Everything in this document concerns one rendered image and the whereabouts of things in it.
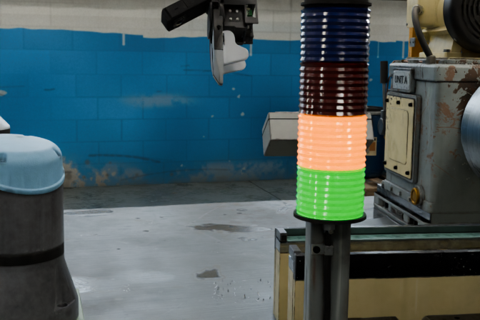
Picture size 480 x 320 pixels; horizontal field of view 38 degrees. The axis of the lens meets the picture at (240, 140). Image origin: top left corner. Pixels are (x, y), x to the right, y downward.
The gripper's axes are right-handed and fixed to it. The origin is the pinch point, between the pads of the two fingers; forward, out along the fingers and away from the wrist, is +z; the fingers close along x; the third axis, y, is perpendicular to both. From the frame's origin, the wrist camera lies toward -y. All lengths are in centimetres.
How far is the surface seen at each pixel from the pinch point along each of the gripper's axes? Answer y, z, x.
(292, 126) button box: 11.4, 10.6, -3.7
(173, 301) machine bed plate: -7.4, 36.3, 3.8
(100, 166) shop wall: -52, -170, 491
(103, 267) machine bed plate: -18.9, 27.3, 19.7
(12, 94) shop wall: -125, -220, 450
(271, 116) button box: 8.1, 8.9, -3.7
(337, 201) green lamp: 4, 37, -49
